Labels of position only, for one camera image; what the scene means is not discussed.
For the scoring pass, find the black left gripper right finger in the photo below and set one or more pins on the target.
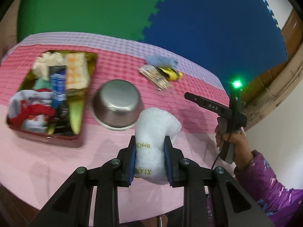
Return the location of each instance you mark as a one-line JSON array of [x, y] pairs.
[[211, 197]]

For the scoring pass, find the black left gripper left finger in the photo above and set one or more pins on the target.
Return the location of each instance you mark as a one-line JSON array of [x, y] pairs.
[[70, 204]]

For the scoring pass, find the white fluffy embroidered towel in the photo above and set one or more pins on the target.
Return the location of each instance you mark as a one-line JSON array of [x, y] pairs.
[[153, 125]]

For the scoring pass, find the bag of cotton swabs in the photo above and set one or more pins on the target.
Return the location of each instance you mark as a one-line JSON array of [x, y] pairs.
[[154, 76]]

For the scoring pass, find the light blue cloth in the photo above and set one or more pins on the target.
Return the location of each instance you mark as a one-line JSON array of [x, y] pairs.
[[161, 61]]

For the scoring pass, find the red white printed cloth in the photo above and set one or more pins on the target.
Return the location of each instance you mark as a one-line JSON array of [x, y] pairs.
[[30, 110]]

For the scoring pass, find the orange yellow dotted towel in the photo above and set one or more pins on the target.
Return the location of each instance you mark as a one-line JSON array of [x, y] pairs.
[[77, 76]]

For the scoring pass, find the person's right hand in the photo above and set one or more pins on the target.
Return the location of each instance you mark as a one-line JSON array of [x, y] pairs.
[[242, 153]]

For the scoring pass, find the purple jacket sleeve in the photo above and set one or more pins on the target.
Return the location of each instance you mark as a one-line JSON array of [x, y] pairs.
[[283, 206]]

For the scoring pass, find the pink purple checkered tablecloth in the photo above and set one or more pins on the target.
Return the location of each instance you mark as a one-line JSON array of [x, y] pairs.
[[33, 171]]

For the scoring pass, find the yellow toy car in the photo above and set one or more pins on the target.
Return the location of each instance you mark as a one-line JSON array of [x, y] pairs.
[[170, 74]]

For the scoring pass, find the gold red metal tin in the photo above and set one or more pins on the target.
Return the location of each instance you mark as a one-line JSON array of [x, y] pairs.
[[66, 128]]

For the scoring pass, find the stainless steel bowl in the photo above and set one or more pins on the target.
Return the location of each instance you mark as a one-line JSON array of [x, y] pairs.
[[117, 105]]

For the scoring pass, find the blue snack packet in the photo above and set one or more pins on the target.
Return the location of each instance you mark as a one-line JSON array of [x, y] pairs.
[[57, 78]]

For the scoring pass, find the cream white sock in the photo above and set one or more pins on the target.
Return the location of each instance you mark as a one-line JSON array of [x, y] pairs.
[[40, 67]]

